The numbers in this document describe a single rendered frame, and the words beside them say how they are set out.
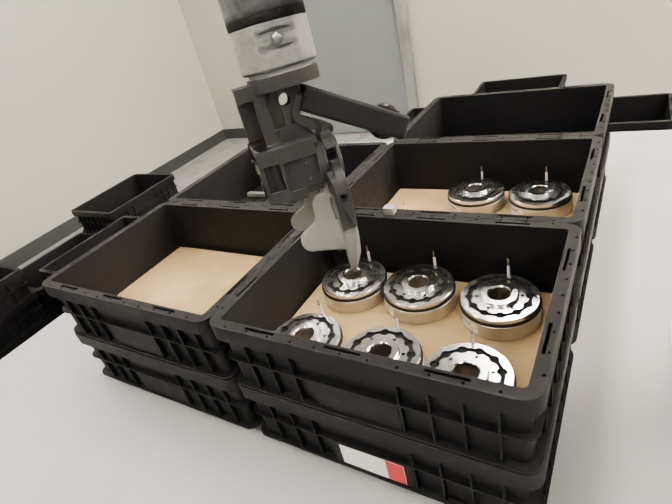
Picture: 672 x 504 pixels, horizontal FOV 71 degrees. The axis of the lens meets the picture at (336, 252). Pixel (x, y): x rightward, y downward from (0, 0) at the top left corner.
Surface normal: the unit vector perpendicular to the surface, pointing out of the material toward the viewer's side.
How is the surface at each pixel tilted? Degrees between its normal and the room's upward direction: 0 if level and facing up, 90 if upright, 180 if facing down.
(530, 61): 90
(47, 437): 0
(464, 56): 90
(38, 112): 90
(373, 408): 90
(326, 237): 73
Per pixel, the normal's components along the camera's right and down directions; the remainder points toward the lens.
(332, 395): -0.48, 0.55
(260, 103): 0.24, 0.35
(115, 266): 0.85, 0.09
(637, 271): -0.21, -0.83
